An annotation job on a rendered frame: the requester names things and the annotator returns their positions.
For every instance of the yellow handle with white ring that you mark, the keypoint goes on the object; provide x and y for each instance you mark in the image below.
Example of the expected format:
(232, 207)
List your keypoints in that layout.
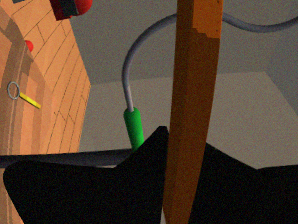
(22, 96)

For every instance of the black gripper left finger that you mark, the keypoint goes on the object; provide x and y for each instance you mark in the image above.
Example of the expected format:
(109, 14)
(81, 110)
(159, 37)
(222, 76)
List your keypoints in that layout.
(130, 193)

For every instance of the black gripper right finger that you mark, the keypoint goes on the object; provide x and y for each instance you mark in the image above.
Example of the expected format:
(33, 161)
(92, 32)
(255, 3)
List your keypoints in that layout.
(231, 192)

